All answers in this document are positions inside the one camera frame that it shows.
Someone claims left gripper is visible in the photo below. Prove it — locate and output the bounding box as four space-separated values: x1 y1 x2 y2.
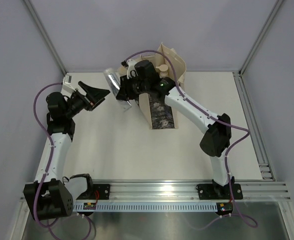
64 82 110 119

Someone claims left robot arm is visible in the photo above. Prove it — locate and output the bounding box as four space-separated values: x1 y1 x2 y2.
23 81 110 227

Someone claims aluminium frame post right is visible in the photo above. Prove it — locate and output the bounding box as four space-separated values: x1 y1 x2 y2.
238 0 286 77

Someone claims aluminium frame post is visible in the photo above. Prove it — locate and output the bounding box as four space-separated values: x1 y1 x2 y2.
21 0 67 76
238 0 286 77

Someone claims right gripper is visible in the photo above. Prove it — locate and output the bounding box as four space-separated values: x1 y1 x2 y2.
116 73 150 102

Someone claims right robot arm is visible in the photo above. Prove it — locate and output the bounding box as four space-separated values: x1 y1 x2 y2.
116 59 233 199

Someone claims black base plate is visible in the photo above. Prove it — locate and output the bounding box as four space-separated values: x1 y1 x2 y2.
87 183 111 200
195 183 244 200

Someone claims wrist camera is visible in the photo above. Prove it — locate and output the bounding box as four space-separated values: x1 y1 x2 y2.
121 58 138 79
61 74 75 96

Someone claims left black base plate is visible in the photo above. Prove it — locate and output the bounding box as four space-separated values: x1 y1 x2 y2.
87 183 111 200

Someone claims beige pump bottle in bag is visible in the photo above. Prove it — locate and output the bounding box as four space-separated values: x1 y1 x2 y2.
156 64 169 78

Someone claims cream canvas tote bag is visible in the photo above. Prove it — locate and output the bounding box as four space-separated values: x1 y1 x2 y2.
118 43 187 130

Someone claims aluminium mounting rail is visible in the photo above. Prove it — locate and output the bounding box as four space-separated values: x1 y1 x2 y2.
79 181 291 202

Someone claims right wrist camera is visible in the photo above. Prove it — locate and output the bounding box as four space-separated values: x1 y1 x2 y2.
121 58 138 79

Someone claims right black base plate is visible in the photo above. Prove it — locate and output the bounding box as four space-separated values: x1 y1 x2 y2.
195 183 244 200

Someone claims aluminium frame post left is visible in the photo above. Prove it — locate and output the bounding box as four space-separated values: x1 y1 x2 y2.
21 0 67 76

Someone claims silver squeeze tube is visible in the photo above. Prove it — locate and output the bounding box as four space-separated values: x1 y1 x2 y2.
103 68 132 112

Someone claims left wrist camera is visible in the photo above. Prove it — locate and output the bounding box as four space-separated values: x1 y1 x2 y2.
61 74 75 96

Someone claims white slotted cable duct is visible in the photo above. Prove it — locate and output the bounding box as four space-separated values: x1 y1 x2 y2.
73 202 218 213

